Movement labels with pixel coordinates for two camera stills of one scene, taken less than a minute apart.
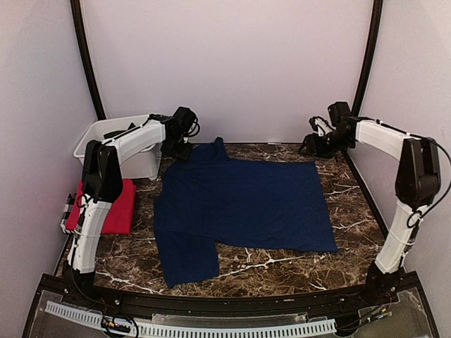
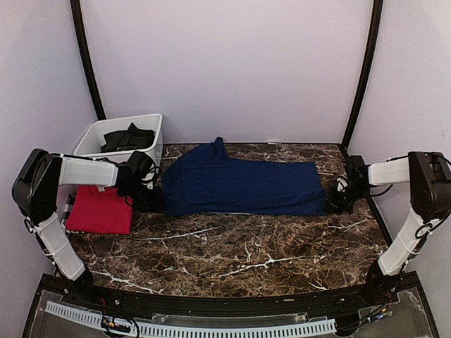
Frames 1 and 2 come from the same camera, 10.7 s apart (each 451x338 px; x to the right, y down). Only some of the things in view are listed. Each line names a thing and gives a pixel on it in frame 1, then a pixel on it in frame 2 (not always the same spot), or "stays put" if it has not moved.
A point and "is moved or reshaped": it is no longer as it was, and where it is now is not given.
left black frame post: (77, 14) stays put
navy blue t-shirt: (206, 200) is moved or reshaped
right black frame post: (371, 57) stays put
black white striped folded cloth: (68, 209) stays put
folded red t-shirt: (119, 220) stays put
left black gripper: (183, 156) → (154, 203)
